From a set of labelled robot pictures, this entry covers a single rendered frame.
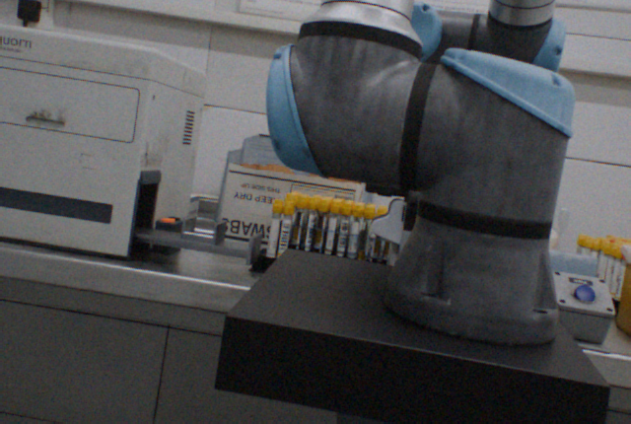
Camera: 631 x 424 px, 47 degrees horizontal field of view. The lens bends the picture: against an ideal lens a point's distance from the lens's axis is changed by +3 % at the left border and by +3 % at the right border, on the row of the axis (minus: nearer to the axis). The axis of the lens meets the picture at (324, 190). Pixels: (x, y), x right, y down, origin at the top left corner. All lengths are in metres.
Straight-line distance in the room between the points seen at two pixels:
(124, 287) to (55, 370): 0.86
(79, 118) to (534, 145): 0.67
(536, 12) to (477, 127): 0.32
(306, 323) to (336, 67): 0.22
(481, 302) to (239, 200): 0.77
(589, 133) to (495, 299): 1.09
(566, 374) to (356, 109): 0.26
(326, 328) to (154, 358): 1.22
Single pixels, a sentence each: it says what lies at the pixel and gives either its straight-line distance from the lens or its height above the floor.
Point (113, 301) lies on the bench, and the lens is 1.06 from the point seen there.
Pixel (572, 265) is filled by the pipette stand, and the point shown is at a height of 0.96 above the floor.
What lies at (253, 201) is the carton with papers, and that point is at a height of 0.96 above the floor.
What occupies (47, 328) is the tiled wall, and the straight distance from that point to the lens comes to 1.84.
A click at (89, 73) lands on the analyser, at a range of 1.07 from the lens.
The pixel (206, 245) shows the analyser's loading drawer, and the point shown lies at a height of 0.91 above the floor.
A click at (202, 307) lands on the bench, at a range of 0.99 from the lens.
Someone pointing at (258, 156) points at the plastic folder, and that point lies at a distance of 1.64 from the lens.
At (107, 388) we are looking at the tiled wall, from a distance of 1.82.
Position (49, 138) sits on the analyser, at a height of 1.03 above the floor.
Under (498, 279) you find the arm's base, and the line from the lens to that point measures 0.61.
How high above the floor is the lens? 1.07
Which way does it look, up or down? 3 degrees down
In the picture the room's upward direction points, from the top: 9 degrees clockwise
